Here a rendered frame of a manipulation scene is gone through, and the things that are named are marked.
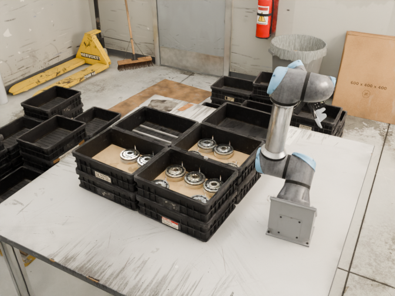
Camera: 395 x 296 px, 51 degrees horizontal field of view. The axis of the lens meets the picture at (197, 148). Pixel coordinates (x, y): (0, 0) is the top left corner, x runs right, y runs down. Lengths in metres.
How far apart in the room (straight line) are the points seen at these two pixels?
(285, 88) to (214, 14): 3.49
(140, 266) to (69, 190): 0.68
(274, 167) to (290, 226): 0.27
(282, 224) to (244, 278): 0.30
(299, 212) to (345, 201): 0.46
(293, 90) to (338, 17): 3.05
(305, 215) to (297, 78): 0.58
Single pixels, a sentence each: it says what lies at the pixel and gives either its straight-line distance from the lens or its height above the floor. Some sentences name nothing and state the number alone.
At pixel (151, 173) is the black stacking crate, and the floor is 0.88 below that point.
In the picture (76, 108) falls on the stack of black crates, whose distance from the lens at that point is 3.60.
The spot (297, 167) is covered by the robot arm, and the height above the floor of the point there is 1.00.
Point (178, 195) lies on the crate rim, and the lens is 1.78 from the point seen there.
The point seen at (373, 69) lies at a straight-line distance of 4.53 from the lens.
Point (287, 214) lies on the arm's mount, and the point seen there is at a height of 0.85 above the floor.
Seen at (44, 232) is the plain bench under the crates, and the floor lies 0.70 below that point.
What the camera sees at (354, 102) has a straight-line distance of 4.59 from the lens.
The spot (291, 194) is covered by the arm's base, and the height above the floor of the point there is 0.92.
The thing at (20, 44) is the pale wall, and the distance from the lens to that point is 5.38.
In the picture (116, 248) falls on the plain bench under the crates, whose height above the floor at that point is 0.70.
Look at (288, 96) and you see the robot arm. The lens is 1.65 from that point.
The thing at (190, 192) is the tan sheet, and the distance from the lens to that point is 1.95.
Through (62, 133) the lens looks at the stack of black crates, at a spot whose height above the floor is 0.49.
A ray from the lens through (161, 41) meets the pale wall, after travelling 5.53.
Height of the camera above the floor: 2.06
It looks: 33 degrees down
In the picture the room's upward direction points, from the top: straight up
